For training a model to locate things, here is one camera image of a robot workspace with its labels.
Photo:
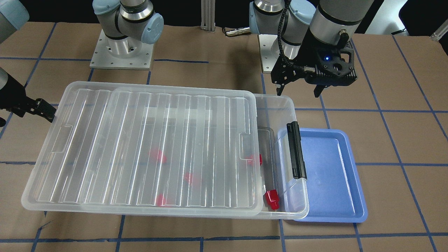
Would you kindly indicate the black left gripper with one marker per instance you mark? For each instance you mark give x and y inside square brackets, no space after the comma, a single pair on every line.
[307,53]

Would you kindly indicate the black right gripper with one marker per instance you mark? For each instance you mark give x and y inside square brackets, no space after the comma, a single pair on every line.
[14,93]

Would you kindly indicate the clear plastic box lid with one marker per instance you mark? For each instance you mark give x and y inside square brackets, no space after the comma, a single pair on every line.
[95,155]

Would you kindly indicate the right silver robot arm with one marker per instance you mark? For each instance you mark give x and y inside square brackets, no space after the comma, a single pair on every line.
[120,20]

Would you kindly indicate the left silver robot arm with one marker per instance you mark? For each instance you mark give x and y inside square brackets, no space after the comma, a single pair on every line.
[291,20]

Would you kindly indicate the clear plastic storage box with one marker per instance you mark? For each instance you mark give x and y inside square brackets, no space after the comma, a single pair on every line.
[273,114]

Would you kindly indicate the red block in box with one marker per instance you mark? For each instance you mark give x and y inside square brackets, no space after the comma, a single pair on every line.
[272,199]

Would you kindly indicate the blue plastic tray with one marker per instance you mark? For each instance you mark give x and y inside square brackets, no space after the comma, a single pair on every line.
[333,185]

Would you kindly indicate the red block under lid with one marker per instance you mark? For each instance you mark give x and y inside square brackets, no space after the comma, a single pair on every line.
[191,179]
[161,201]
[156,155]

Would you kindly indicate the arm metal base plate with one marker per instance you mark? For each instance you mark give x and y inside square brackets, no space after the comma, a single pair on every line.
[269,51]
[125,54]

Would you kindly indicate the black box latch handle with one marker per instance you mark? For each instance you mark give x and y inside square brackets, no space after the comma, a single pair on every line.
[296,154]

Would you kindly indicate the aluminium frame post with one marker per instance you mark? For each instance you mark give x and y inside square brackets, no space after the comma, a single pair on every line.
[208,15]

